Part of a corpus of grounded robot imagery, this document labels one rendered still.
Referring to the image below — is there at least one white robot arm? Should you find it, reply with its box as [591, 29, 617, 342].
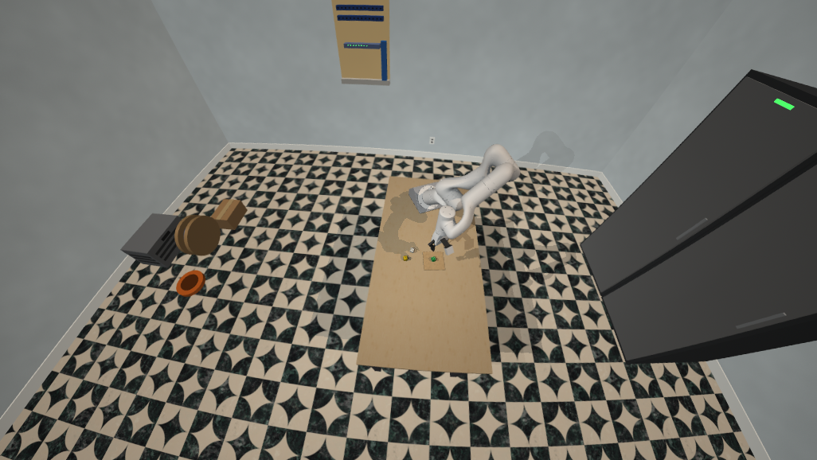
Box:
[418, 144, 521, 240]

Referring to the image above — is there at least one tan mat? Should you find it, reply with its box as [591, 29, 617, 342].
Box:
[423, 251, 445, 270]

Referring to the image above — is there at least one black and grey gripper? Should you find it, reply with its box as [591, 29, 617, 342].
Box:
[428, 231, 448, 251]

